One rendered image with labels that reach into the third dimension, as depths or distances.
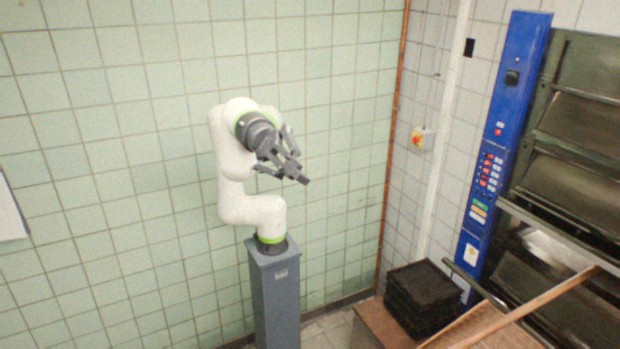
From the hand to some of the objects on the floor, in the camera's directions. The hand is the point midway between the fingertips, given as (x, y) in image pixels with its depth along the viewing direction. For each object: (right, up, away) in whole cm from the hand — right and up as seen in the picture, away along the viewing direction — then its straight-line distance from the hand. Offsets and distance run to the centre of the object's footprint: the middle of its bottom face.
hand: (295, 173), depth 78 cm
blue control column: (+173, -105, +215) cm, 296 cm away
